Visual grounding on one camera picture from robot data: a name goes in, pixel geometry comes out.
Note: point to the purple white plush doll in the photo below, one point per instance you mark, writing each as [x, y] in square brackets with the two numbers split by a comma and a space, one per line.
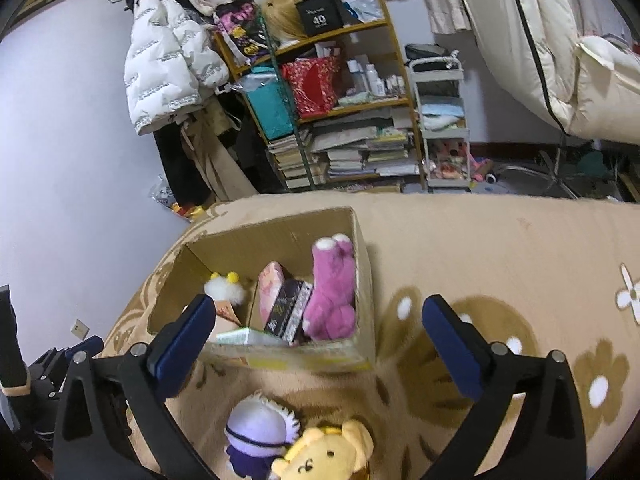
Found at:
[258, 430]

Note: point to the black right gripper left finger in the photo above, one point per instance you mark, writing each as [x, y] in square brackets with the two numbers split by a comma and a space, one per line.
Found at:
[112, 421]

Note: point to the black box numbered 40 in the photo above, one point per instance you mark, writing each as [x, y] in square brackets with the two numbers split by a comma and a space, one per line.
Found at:
[319, 16]

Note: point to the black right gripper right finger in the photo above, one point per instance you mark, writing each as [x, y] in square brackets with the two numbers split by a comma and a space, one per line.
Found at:
[548, 440]

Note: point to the cream duvet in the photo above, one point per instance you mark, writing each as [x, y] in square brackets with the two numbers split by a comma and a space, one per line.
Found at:
[552, 57]

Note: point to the wall socket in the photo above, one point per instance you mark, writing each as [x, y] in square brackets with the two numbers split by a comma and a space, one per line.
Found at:
[79, 329]

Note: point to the black white penguin plush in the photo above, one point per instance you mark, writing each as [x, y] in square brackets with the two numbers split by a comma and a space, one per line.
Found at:
[228, 295]

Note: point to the yellow bear plush keychain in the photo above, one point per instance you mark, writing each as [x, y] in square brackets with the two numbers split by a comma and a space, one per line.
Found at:
[328, 453]

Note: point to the beige patterned carpet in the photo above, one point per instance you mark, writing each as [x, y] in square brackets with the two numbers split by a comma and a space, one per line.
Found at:
[538, 274]

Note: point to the light pink tissue pack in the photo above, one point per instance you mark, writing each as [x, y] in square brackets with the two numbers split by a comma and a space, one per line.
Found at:
[270, 280]

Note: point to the red gift bag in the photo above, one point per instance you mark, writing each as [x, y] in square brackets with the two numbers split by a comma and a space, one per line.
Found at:
[313, 82]

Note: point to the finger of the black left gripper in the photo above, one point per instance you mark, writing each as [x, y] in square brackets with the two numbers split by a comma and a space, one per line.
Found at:
[92, 346]

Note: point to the black Face tissue pack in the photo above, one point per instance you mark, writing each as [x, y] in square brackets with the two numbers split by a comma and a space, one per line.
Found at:
[286, 315]

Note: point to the pink plush toy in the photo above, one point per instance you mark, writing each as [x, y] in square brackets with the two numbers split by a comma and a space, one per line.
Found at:
[330, 313]

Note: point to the teal bag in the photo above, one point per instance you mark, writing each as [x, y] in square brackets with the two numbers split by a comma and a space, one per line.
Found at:
[262, 89]

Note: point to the white rolling cart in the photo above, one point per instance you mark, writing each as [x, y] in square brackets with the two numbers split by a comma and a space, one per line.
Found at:
[439, 109]

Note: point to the cardboard box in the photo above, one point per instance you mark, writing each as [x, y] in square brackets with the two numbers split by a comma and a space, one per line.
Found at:
[246, 250]

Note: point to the stack of books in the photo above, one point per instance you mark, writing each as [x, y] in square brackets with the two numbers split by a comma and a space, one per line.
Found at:
[371, 144]

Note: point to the white puffer jacket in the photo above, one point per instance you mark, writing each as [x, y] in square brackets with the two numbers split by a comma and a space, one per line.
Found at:
[171, 68]

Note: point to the wooden bookshelf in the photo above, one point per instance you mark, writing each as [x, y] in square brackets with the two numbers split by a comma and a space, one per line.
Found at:
[372, 72]

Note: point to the blonde wig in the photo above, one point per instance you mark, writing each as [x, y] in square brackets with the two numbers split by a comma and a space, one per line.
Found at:
[283, 21]

